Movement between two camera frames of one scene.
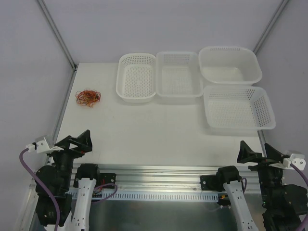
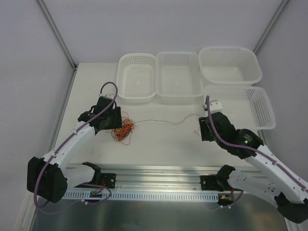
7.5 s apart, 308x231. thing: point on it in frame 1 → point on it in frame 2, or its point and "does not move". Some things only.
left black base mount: [103, 180] does not move
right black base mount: [211, 183] does not move
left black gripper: [71, 149] → [115, 118]
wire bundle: [87, 97] → [123, 134]
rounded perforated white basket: [135, 81] does not move
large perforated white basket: [237, 107] does not move
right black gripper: [263, 160] → [205, 129]
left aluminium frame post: [55, 31] does not move
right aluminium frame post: [270, 25] does not move
